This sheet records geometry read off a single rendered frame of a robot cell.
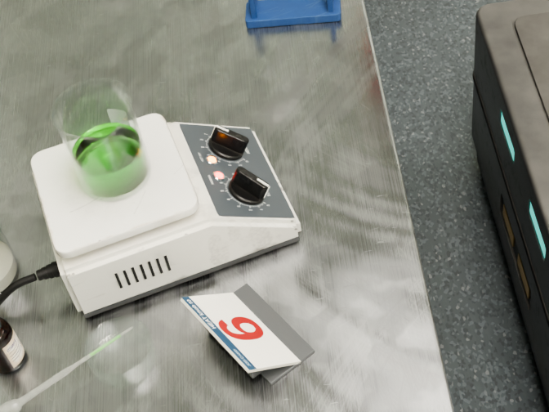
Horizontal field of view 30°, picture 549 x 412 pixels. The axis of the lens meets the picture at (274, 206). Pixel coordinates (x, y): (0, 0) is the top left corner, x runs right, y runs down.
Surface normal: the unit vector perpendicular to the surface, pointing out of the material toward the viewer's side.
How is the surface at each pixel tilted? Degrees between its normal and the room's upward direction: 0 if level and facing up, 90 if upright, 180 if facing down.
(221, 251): 90
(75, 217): 0
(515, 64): 0
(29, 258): 0
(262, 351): 40
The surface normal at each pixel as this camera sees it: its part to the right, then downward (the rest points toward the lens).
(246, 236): 0.34, 0.70
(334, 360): -0.12, -0.64
